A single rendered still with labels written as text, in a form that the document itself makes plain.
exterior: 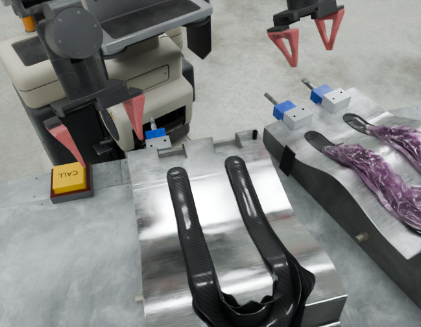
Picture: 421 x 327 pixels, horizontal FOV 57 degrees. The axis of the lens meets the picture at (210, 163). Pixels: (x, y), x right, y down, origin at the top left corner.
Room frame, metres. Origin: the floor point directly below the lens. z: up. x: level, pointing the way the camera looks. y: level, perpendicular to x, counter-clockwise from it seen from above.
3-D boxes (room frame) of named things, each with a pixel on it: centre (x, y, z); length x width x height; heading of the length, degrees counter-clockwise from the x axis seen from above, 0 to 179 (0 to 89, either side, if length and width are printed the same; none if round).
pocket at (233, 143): (0.53, -0.03, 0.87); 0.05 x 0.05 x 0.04; 12
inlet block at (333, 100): (0.71, -0.26, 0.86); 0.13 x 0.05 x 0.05; 29
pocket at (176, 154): (0.50, 0.07, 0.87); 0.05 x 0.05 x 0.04; 12
